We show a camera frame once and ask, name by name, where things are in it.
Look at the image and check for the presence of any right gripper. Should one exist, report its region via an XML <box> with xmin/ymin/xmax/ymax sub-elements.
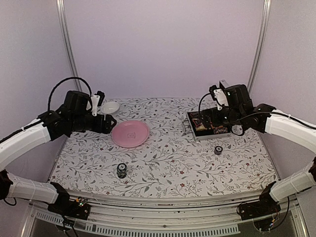
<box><xmin>199</xmin><ymin>106</ymin><xmax>244</xmax><ymax>127</ymax></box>

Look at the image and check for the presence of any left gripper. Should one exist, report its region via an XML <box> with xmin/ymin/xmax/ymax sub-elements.
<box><xmin>71</xmin><ymin>114</ymin><xmax>118</xmax><ymax>134</ymax></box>

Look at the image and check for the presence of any aluminium poker case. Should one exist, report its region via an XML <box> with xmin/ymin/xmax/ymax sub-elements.
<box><xmin>182</xmin><ymin>79</ymin><xmax>235</xmax><ymax>141</ymax></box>

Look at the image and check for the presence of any black triangular dealer badge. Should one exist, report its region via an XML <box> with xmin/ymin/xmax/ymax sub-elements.
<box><xmin>192</xmin><ymin>118</ymin><xmax>203</xmax><ymax>128</ymax></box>

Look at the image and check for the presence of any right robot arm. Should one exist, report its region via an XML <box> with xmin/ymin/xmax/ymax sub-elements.
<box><xmin>203</xmin><ymin>104</ymin><xmax>316</xmax><ymax>215</ymax></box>

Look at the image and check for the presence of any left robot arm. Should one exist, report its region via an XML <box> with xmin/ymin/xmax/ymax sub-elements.
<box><xmin>0</xmin><ymin>90</ymin><xmax>117</xmax><ymax>214</ymax></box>

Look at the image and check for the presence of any white bowl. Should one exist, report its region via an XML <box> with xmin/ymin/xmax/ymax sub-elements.
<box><xmin>100</xmin><ymin>101</ymin><xmax>120</xmax><ymax>114</ymax></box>

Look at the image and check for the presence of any pink plate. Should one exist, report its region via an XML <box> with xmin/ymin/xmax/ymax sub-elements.
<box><xmin>112</xmin><ymin>120</ymin><xmax>150</xmax><ymax>148</ymax></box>

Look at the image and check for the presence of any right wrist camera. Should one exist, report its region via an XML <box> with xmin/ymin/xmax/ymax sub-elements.
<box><xmin>209</xmin><ymin>84</ymin><xmax>251</xmax><ymax>111</ymax></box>

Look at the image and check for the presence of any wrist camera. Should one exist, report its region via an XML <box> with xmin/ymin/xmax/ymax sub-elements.
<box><xmin>209</xmin><ymin>84</ymin><xmax>251</xmax><ymax>111</ymax></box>
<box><xmin>91</xmin><ymin>91</ymin><xmax>105</xmax><ymax>117</ymax></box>

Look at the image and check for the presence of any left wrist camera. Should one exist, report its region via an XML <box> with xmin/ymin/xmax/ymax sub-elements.
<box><xmin>91</xmin><ymin>91</ymin><xmax>105</xmax><ymax>117</ymax></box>

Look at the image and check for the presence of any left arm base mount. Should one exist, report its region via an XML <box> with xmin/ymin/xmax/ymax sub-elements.
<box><xmin>47</xmin><ymin>197</ymin><xmax>91</xmax><ymax>220</ymax></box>

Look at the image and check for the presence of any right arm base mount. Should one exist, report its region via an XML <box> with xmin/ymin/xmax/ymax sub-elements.
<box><xmin>237</xmin><ymin>201</ymin><xmax>281</xmax><ymax>232</ymax></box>

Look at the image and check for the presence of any front aluminium rail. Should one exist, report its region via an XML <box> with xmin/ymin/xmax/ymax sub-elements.
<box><xmin>23</xmin><ymin>191</ymin><xmax>309</xmax><ymax>237</ymax></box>

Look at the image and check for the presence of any right aluminium frame post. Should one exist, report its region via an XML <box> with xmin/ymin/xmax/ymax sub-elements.
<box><xmin>247</xmin><ymin>0</ymin><xmax>272</xmax><ymax>93</ymax></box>

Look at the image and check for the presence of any aluminium frame post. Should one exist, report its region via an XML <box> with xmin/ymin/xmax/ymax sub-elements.
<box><xmin>247</xmin><ymin>0</ymin><xmax>272</xmax><ymax>93</ymax></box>
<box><xmin>56</xmin><ymin>0</ymin><xmax>78</xmax><ymax>77</ymax></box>

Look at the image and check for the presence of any left aluminium frame post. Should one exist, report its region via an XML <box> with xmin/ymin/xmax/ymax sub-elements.
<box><xmin>56</xmin><ymin>0</ymin><xmax>78</xmax><ymax>77</ymax></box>

